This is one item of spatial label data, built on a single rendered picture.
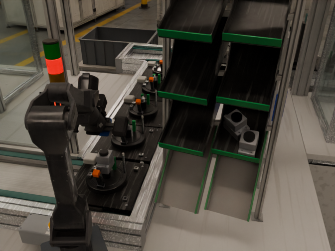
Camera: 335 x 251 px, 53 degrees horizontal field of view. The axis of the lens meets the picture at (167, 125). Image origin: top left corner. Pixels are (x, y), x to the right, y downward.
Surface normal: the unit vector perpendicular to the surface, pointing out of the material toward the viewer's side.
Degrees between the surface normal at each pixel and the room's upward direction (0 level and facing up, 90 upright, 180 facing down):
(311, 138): 0
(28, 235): 90
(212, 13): 25
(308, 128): 0
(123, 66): 90
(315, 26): 90
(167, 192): 45
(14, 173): 0
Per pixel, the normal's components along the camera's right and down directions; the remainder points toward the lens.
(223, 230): 0.00, -0.85
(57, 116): 0.03, -0.20
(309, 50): -0.19, 0.51
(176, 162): -0.25, -0.25
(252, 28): -0.14, -0.57
